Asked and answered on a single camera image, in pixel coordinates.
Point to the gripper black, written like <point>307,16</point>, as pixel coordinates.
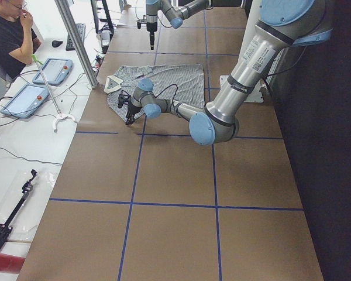
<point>151,29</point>
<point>132,110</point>

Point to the navy white striped polo shirt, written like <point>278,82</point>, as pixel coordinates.
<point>182,82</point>

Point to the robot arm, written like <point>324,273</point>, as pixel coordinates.
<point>175,16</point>
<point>280,24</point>

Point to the white grabber stick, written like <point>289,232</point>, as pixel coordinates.
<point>60,116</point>

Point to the far blue teach pendant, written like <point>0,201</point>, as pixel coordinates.
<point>56,70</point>

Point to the blue teach pendant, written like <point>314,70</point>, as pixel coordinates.
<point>26,101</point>
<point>56,70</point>

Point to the black computer mouse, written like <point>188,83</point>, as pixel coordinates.
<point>56,43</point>

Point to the near blue teach pendant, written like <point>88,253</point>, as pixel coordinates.
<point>26,101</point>

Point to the person in black shirt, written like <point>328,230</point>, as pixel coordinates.
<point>18,40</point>

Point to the black tripod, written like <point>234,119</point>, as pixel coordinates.
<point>6,228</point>

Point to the red cylinder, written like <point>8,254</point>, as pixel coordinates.
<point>10,263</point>

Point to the aluminium frame post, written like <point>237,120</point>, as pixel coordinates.
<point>70,25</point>

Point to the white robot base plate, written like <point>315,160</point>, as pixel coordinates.
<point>255,96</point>

